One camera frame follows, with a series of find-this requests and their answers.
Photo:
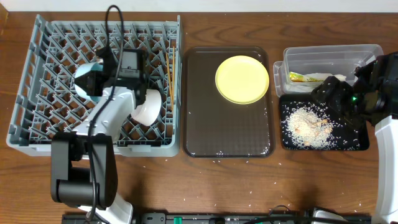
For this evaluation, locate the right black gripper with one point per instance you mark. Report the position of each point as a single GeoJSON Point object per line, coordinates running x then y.
{"type": "Point", "coordinates": [342, 89]}

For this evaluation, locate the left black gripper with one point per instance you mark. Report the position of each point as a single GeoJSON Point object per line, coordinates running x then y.
{"type": "Point", "coordinates": [88, 83]}

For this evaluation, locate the light blue bowl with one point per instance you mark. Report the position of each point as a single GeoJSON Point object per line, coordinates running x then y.
{"type": "Point", "coordinates": [83, 69]}

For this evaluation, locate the grey plastic dishwasher rack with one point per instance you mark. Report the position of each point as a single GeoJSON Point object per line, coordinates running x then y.
{"type": "Point", "coordinates": [47, 101]}

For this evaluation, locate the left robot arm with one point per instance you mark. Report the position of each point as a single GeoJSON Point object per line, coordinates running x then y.
{"type": "Point", "coordinates": [84, 173]}

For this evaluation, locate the yellow plate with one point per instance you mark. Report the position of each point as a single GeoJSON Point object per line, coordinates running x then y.
{"type": "Point", "coordinates": [242, 79]}

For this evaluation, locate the white bowl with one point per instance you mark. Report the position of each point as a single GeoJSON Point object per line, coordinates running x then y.
{"type": "Point", "coordinates": [148, 112]}

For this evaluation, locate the green orange snack wrapper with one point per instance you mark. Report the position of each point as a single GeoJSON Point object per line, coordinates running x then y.
{"type": "Point", "coordinates": [312, 77]}

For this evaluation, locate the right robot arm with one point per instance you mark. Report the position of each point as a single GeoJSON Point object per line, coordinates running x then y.
{"type": "Point", "coordinates": [372, 98]}

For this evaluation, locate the clear plastic bin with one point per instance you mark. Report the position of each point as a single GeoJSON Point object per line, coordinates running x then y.
{"type": "Point", "coordinates": [333, 59]}

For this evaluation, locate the dark brown serving tray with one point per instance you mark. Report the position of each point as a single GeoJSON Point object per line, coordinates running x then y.
{"type": "Point", "coordinates": [214, 127]}

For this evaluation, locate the black rectangular tray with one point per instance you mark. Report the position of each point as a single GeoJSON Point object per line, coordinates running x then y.
{"type": "Point", "coordinates": [345, 138]}

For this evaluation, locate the pile of rice scraps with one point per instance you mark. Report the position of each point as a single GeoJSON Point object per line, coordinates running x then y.
{"type": "Point", "coordinates": [307, 129]}

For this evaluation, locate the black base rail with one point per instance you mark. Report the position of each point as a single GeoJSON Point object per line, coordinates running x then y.
{"type": "Point", "coordinates": [164, 218]}

